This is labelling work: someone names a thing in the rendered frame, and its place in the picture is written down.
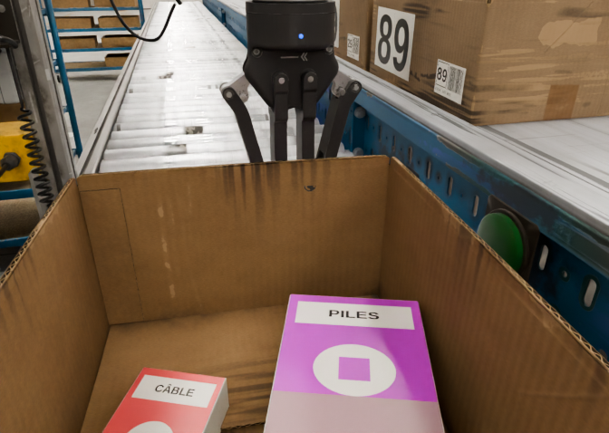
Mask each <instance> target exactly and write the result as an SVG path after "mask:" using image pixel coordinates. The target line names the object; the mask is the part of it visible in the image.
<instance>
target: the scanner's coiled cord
mask: <svg viewBox="0 0 609 433"><path fill-rule="evenodd" d="M5 49H6V54H7V57H8V60H9V63H10V67H11V70H12V74H13V77H14V84H15V88H16V90H17V94H18V98H19V101H20V104H21V108H20V111H22V112H26V113H25V114H22V115H20V116H18V117H17V119H18V120H19V121H26V122H29V123H26V124H25V125H22V126H21V127H20V128H19V129H20V130H23V131H31V132H30V133H27V134H25V135H23V137H22V139H23V140H34V141H33V142H30V143H27V144H25V145H24V147H25V148H26V149H36V150H35V151H32V152H30V153H28V154H27V155H26V156H27V157H29V158H39V159H35V160H33V161H31V162H29V165H30V166H41V167H39V168H35V169H33V170H32V171H31V172H32V173H33V174H42V175H41V176H38V177H36V178H34V181H46V182H44V183H41V184H39V185H36V186H35V188H37V189H45V190H44V191H41V192H39V193H37V196H40V197H44V196H49V197H45V198H42V199H40V200H39V202H40V203H49V204H47V207H48V208H49V207H50V205H51V204H52V203H53V200H48V199H51V198H53V197H54V194H53V193H47V192H49V191H51V190H52V189H53V187H50V186H45V185H47V184H49V183H50V182H51V180H50V179H48V178H44V177H46V176H48V175H49V173H48V172H47V171H39V170H41V169H44V168H46V167H47V166H46V164H44V163H36V162H39V161H41V160H43V159H44V156H43V155H34V154H35V153H38V152H40V151H42V150H43V149H42V148H41V147H36V146H32V145H34V144H37V143H39V142H40V139H38V138H30V136H33V135H34V134H36V133H37V132H38V130H36V129H29V128H26V127H29V126H31V125H34V124H35V120H30V119H22V118H24V117H27V116H29V115H31V114H32V113H33V111H31V110H26V109H24V102H23V98H22V94H21V92H20V88H19V84H18V80H17V77H16V73H15V68H14V64H13V60H12V55H11V53H10V49H9V48H5Z"/></svg>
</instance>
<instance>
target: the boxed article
mask: <svg viewBox="0 0 609 433"><path fill-rule="evenodd" d="M228 407H229V404H228V394H227V379H226V378H220V377H214V376H207V375H200V374H193V373H186V372H179V371H173V370H160V369H152V368H146V367H144V368H143V369H142V371H141V372H140V374H139V376H138V377H137V379H136V380H135V381H134V383H133V384H132V386H131V387H130V390H129V391H128V393H127V394H126V396H125V397H124V399H123V401H122V402H121V404H120V406H119V407H118V408H117V410H116V411H115V413H114V414H113V416H112V417H111V420H110V421H109V423H108V424H107V426H106V427H105V429H104V431H103V432H102V433H220V432H221V430H220V428H221V425H222V422H223V420H224V417H225V416H226V413H227V409H228Z"/></svg>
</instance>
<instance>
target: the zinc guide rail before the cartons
mask: <svg viewBox="0 0 609 433"><path fill-rule="evenodd" d="M218 1H219V2H220V3H222V4H223V5H226V6H227V7H229V8H231V9H232V10H234V11H236V12H237V13H239V14H241V15H243V16H244V17H246V10H245V9H243V8H241V7H239V6H237V5H234V4H232V3H230V2H228V1H227V0H218ZM335 58H336V60H337V62H338V64H339V71H341V72H342V73H344V74H345V75H347V76H351V77H352V78H354V79H355V80H357V81H358V82H360V83H361V84H362V88H363V89H364V90H366V91H367V92H369V93H371V94H372V95H374V96H376V97H377V98H379V99H381V100H382V101H384V102H386V103H388V104H389V105H391V106H392V107H393V108H395V109H397V110H398V111H401V112H402V113H404V114H406V115H407V116H409V117H411V118H412V119H414V120H416V121H417V122H418V123H420V124H422V125H423V126H425V127H427V128H428V129H430V130H432V131H434V132H436V133H437V134H439V135H440V136H441V137H443V138H444V139H446V140H448V141H450V142H452V143H453V144H455V145H457V146H458V147H460V148H462V149H464V150H466V151H467V152H468V153H469V154H471V155H473V156H474V157H476V158H478V159H480V160H482V161H483V162H485V163H487V164H488V165H490V166H491V167H492V168H495V169H496V170H498V171H499V172H501V173H503V174H504V175H506V176H508V177H509V178H512V179H513V180H515V181H516V182H517V183H519V184H521V185H522V186H524V187H526V188H528V189H529V190H531V191H533V192H534V193H536V194H538V195H539V196H541V197H542V198H544V199H546V200H547V201H549V202H551V203H552V204H554V205H556V206H557V207H559V208H561V209H563V210H564V211H565V212H567V213H568V214H570V215H572V216H573V217H576V218H577V219H579V220H581V221H582V222H584V223H586V224H587V225H589V226H590V227H592V228H593V229H595V230H597V231H598V232H600V233H602V234H603V235H605V236H607V237H609V194H608V193H606V192H604V191H603V190H601V189H599V188H596V187H594V186H592V185H590V184H588V183H586V182H584V181H583V180H581V179H579V178H576V177H574V176H572V175H570V174H568V173H566V172H564V171H563V170H561V169H559V168H556V167H554V166H552V165H550V164H548V163H546V162H544V161H543V160H542V159H539V158H537V157H535V156H533V155H531V154H529V153H527V152H525V151H524V150H522V149H519V148H517V147H515V146H513V145H511V144H509V143H507V142H505V141H504V140H501V139H499V138H497V137H495V136H493V135H491V134H489V133H487V132H485V131H484V130H481V129H479V128H477V127H476V126H474V125H472V124H470V123H468V122H466V121H464V120H462V119H460V118H458V117H456V116H454V115H452V114H450V113H448V112H446V111H444V110H442V109H440V108H438V107H436V106H434V105H432V104H430V103H428V102H426V101H424V100H422V99H420V98H418V97H416V96H414V95H412V94H410V93H408V92H406V91H405V90H403V89H401V88H399V87H397V86H395V85H393V84H391V83H389V82H387V81H385V80H383V79H381V78H379V77H377V76H375V75H373V74H371V73H369V72H367V71H365V70H363V69H361V68H359V67H357V66H355V65H353V64H351V63H348V62H347V61H345V60H343V59H341V58H339V57H338V56H336V55H335Z"/></svg>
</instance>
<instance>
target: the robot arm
mask: <svg viewBox="0 0 609 433"><path fill-rule="evenodd" d="M334 20H335V1H334V0H246V38H247V55H246V59H245V61H244V63H243V68H242V69H243V72H242V73H241V74H239V75H238V76H237V77H236V78H235V79H234V80H232V81H231V82H223V83H221V85H220V87H219V90H220V93H221V95H222V97H223V99H224V100H225V101H226V103H227V104H228V106H229V107H230V108H231V110H232V111H233V112H234V114H235V117H236V120H237V126H238V128H239V131H240V134H241V137H242V140H243V143H244V146H245V149H246V153H247V157H248V160H249V162H250V163H252V162H263V161H264V160H263V157H262V154H261V150H260V148H259V145H258V141H257V138H256V133H255V130H254V126H253V123H252V120H251V117H250V114H249V112H248V109H247V106H246V105H245V103H246V102H247V101H248V99H249V94H248V91H247V87H248V85H249V84H251V85H252V87H253V88H254V89H255V90H256V92H257V93H258V94H259V96H260V97H261V98H262V99H263V101H264V102H265V103H266V105H267V106H268V113H269V128H270V160H271V161H278V160H287V121H288V110H290V109H293V108H295V115H296V159H314V120H315V118H316V103H317V102H319V100H320V99H321V98H322V96H323V95H324V93H325V91H326V90H327V88H328V87H329V85H330V84H331V83H332V82H333V85H332V88H331V91H332V93H333V96H332V99H331V101H330V104H329V108H328V112H327V115H326V119H325V123H324V129H323V133H322V137H321V139H320V143H319V147H318V150H317V154H316V159H321V158H337V154H338V150H339V148H340V144H341V140H342V136H343V131H344V127H345V124H346V121H347V117H348V114H349V110H350V107H351V105H352V104H353V102H354V100H355V99H356V97H357V96H358V94H359V93H360V91H361V89H362V84H361V83H360V82H358V81H357V80H355V79H354V78H352V77H351V76H347V75H345V74H344V73H342V72H341V71H339V64H338V62H337V60H336V58H335V55H334Z"/></svg>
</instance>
